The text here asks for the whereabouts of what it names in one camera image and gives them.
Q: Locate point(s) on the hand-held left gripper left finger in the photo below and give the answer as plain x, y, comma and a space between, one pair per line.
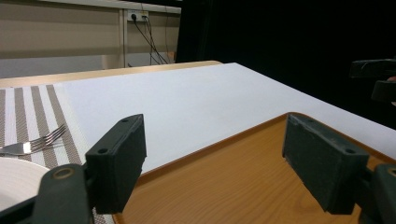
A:
116, 161

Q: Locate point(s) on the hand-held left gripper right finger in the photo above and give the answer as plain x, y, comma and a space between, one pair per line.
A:
323, 168

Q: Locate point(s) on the brown and white striped placemat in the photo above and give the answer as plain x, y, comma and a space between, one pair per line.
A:
37, 112

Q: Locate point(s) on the wooden tray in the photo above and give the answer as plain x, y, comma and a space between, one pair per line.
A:
224, 186

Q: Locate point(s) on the white ribbed plate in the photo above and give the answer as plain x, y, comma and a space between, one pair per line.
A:
15, 180

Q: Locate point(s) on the white wall socket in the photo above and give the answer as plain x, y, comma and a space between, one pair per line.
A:
138, 15

